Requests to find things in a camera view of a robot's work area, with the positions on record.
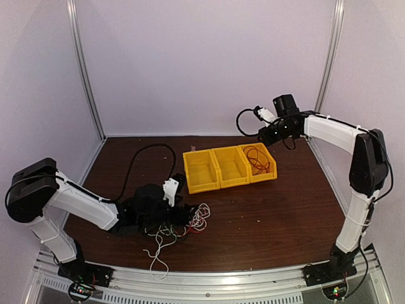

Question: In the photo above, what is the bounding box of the thick red cable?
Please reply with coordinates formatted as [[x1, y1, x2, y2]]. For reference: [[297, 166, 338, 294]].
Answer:
[[244, 144, 271, 175]]

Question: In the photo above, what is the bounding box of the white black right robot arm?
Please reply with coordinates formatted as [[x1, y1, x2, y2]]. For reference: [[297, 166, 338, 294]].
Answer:
[[253, 94, 390, 280]]

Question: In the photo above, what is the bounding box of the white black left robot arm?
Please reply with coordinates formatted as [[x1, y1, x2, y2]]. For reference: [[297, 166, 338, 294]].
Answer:
[[4, 158, 197, 281]]

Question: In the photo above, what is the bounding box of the yellow bin right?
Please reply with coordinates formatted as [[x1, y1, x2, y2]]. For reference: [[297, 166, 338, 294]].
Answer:
[[239, 143, 278, 184]]

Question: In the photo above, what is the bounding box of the yellow bin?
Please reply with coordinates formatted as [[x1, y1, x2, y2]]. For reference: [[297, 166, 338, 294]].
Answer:
[[212, 146, 250, 189], [239, 143, 278, 184], [183, 149, 220, 194]]

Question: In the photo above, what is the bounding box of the yellow bin left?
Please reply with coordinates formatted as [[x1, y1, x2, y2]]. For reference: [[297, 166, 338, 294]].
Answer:
[[183, 149, 220, 194]]

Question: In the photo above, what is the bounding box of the yellow bin middle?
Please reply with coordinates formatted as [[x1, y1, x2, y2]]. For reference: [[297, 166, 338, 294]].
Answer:
[[212, 146, 250, 189]]

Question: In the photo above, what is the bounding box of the left circuit board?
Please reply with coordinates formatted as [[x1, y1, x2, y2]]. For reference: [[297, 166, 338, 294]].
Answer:
[[67, 282, 95, 302]]

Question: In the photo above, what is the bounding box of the circuit board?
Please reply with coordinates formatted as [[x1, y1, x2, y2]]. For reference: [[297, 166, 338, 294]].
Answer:
[[67, 282, 95, 302], [322, 283, 348, 301]]

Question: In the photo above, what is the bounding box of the right circuit board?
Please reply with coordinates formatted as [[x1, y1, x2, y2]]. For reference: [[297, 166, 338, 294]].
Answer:
[[322, 283, 348, 301]]

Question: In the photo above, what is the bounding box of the green cable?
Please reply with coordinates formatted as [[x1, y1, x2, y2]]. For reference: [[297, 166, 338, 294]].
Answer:
[[142, 221, 194, 241]]

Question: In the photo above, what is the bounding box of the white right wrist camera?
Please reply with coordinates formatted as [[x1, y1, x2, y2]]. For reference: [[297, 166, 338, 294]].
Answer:
[[253, 106, 276, 124]]

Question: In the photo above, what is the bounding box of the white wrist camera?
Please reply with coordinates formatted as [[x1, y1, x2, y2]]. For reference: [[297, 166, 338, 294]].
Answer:
[[163, 174, 186, 207], [253, 106, 276, 124]]

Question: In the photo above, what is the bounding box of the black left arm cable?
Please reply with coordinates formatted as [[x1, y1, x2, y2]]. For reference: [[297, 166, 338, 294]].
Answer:
[[63, 144, 177, 205]]

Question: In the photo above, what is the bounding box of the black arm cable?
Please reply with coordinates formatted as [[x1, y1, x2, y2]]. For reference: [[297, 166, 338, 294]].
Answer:
[[235, 108, 395, 279], [63, 144, 177, 205]]

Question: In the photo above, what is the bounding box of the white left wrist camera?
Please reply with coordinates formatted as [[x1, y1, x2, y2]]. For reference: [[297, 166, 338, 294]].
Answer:
[[163, 174, 186, 207]]

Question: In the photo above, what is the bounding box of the aluminium right corner post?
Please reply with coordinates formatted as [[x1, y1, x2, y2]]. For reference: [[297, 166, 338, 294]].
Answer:
[[314, 0, 345, 113]]

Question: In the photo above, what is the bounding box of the aluminium corner post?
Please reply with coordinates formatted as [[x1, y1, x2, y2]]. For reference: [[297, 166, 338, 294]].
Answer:
[[66, 0, 106, 141], [314, 0, 345, 113]]

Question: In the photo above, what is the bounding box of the aluminium left corner post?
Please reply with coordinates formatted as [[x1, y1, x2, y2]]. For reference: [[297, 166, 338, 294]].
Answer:
[[66, 0, 106, 141]]

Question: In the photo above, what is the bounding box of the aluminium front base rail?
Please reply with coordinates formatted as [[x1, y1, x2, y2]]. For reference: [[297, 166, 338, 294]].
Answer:
[[22, 249, 394, 303]]

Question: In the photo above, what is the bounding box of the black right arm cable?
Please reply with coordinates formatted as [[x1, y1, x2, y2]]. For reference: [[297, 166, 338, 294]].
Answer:
[[235, 108, 395, 279]]

